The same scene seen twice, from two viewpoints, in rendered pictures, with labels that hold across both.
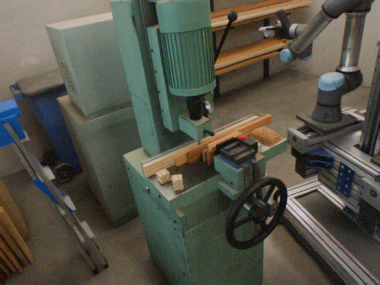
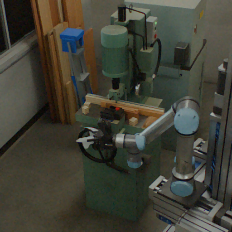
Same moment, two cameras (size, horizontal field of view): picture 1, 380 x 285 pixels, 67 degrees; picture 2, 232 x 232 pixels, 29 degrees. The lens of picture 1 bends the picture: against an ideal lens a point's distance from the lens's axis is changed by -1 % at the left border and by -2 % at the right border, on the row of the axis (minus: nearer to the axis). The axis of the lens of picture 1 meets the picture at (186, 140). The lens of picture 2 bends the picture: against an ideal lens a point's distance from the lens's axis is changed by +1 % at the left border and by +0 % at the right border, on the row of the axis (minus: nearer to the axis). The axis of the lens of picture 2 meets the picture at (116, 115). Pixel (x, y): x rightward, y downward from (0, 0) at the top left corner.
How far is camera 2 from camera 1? 257 cm
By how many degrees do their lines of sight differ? 45
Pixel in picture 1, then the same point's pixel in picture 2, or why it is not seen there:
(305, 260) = not seen: outside the picture
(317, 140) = (201, 156)
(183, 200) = (82, 118)
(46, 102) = not seen: hidden behind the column
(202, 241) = (91, 149)
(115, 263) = not seen: hidden behind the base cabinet
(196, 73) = (106, 66)
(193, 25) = (105, 45)
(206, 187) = (95, 121)
